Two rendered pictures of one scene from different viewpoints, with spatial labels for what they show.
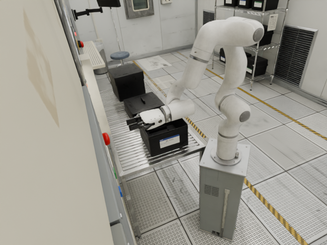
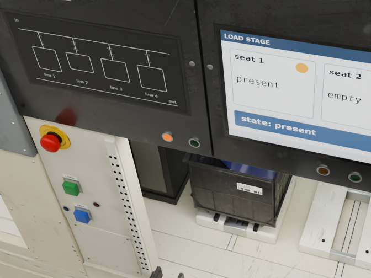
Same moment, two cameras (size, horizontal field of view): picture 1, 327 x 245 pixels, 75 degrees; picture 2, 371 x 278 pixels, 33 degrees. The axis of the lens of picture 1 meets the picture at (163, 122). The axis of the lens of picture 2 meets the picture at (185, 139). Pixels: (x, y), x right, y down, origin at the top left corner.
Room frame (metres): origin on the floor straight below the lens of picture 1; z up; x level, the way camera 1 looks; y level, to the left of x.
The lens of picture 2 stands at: (1.33, -0.23, 2.21)
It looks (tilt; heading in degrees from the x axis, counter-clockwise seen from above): 46 degrees down; 137
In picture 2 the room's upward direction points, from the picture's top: 9 degrees counter-clockwise
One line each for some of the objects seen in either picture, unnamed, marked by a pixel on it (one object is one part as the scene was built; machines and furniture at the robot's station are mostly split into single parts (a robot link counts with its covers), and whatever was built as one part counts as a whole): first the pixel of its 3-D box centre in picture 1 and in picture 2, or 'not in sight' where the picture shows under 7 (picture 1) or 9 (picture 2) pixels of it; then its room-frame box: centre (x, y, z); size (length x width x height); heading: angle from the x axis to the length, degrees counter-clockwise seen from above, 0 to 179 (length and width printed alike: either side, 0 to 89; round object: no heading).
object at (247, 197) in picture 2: not in sight; (244, 156); (0.69, 0.57, 1.06); 0.24 x 0.20 x 0.32; 18
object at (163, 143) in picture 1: (162, 130); not in sight; (1.21, 0.01, 0.85); 0.28 x 0.28 x 0.17; 18
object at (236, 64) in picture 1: (231, 71); not in sight; (1.03, -0.37, 1.31); 0.16 x 0.12 x 0.50; 17
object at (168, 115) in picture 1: (165, 114); not in sight; (0.88, -0.01, 1.19); 0.09 x 0.03 x 0.08; 19
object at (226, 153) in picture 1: (227, 144); not in sight; (0.99, -0.38, 0.85); 0.19 x 0.19 x 0.18
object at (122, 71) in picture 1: (127, 81); not in sight; (2.03, 0.32, 0.89); 0.29 x 0.29 x 0.25; 22
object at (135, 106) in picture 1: (143, 105); not in sight; (1.63, 0.15, 0.83); 0.29 x 0.29 x 0.13; 21
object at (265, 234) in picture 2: not in sight; (247, 198); (0.69, 0.57, 0.89); 0.22 x 0.21 x 0.04; 108
